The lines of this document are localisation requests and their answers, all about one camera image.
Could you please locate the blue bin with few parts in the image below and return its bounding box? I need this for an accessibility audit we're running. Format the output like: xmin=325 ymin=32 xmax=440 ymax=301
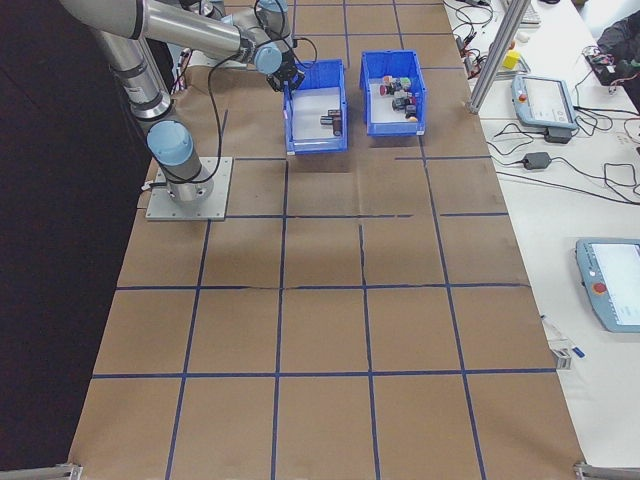
xmin=282 ymin=58 xmax=350 ymax=156

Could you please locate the blue bin with push buttons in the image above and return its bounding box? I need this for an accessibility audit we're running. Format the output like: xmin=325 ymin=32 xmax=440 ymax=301
xmin=359 ymin=49 xmax=428 ymax=138

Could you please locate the white foam bin liner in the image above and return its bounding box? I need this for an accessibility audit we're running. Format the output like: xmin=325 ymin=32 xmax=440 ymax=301
xmin=290 ymin=88 xmax=344 ymax=141

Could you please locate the pile of small parts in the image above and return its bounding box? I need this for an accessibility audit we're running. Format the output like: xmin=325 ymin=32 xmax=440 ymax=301
xmin=368 ymin=74 xmax=419 ymax=126

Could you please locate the small grey electronic device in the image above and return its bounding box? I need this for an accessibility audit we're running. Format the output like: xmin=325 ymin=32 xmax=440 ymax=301
xmin=462 ymin=52 xmax=489 ymax=80

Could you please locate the white keyboard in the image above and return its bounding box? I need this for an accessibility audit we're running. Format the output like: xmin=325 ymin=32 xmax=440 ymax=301
xmin=519 ymin=0 xmax=544 ymax=26

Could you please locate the grey blue teach pendant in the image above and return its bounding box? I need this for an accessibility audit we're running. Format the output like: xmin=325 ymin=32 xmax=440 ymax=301
xmin=509 ymin=73 xmax=580 ymax=130
xmin=573 ymin=237 xmax=640 ymax=335

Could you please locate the black jacket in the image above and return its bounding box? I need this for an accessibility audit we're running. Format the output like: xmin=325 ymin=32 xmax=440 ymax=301
xmin=597 ymin=14 xmax=640 ymax=94

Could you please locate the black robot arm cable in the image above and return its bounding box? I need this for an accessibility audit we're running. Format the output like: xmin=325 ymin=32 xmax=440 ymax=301
xmin=169 ymin=34 xmax=321 ymax=174

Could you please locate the white square base plate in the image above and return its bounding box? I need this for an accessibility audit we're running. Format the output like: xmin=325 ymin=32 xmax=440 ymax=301
xmin=145 ymin=156 xmax=235 ymax=221
xmin=187 ymin=48 xmax=251 ymax=70

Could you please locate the aluminium profile post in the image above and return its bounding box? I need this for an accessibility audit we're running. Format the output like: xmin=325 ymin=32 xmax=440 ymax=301
xmin=465 ymin=0 xmax=531 ymax=115

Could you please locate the black adapter cable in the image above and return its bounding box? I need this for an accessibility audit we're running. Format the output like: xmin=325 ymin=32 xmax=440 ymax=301
xmin=485 ymin=122 xmax=534 ymax=169
xmin=549 ymin=155 xmax=640 ymax=206

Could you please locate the black frame cover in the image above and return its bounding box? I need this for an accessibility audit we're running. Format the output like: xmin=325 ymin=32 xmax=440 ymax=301
xmin=0 ymin=0 xmax=174 ymax=474

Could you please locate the black pendant cable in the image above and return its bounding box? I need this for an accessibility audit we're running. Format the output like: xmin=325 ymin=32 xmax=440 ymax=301
xmin=573 ymin=103 xmax=640 ymax=140

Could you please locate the electronics board with wires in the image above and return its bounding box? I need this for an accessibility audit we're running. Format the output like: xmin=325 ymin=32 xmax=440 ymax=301
xmin=582 ymin=45 xmax=624 ymax=96

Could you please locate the metal corner bracket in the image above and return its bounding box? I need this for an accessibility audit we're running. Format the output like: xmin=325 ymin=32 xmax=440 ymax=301
xmin=572 ymin=460 xmax=640 ymax=480
xmin=0 ymin=462 xmax=84 ymax=480

